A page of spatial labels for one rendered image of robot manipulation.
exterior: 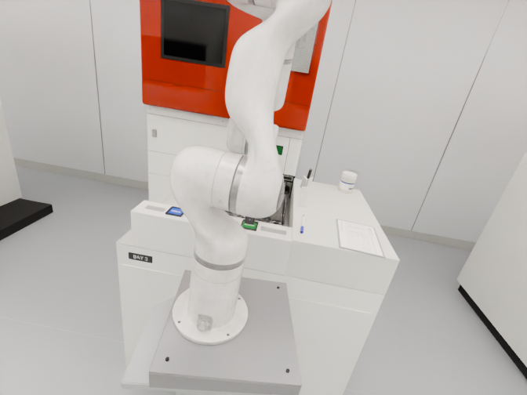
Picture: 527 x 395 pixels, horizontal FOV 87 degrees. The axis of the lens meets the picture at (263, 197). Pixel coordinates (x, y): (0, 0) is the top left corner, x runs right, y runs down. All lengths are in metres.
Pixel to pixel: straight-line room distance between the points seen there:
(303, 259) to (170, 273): 0.49
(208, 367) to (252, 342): 0.12
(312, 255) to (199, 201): 0.51
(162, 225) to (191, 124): 0.68
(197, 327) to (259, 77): 0.55
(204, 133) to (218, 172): 0.99
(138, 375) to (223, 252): 0.32
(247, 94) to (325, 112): 2.42
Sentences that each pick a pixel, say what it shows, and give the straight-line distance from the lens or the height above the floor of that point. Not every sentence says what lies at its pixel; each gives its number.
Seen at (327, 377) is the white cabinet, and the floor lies 0.36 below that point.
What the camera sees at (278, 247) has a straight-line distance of 0.94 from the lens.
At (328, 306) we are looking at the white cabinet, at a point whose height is 0.73.
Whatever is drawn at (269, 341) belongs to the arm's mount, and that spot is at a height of 0.86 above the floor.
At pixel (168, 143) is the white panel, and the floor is 1.03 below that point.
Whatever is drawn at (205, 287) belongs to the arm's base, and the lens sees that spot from 0.65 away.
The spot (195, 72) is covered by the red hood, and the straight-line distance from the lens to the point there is 1.44.
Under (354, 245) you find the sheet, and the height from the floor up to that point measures 0.97.
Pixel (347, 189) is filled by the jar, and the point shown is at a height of 0.99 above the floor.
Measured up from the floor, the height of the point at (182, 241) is 0.88.
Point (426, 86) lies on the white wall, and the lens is 3.13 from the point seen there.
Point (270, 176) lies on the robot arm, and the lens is 0.51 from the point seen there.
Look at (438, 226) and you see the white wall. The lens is 3.64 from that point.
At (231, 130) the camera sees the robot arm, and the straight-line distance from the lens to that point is 0.85.
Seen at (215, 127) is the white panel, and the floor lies 1.16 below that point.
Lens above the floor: 1.44
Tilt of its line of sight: 24 degrees down
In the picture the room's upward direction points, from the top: 9 degrees clockwise
